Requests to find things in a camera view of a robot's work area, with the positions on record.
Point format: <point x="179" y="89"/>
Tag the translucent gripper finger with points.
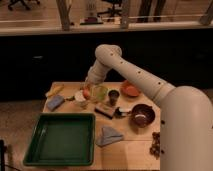
<point x="94" y="93"/>

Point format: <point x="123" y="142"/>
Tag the orange apple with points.
<point x="86" y="93"/>

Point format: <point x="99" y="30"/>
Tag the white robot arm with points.
<point x="186" y="119"/>

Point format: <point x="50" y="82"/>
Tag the translucent green cup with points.
<point x="102" y="93"/>

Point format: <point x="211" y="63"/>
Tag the white paper cup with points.
<point x="80" y="99"/>

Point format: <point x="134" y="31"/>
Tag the small metal cup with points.
<point x="113" y="97"/>

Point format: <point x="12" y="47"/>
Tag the orange bowl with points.
<point x="128" y="89"/>

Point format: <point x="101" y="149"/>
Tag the small black white object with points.
<point x="122" y="112"/>

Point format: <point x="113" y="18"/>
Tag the yellow banana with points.
<point x="54" y="91"/>

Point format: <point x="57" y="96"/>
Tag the blue sponge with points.
<point x="55" y="102"/>

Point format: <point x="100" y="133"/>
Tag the folded blue-grey cloth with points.
<point x="109" y="135"/>

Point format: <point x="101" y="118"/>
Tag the dark brown bowl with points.
<point x="142" y="115"/>

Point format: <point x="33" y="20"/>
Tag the green plastic tray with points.
<point x="62" y="140"/>

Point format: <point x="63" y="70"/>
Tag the bunch of dark grapes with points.
<point x="155" y="146"/>

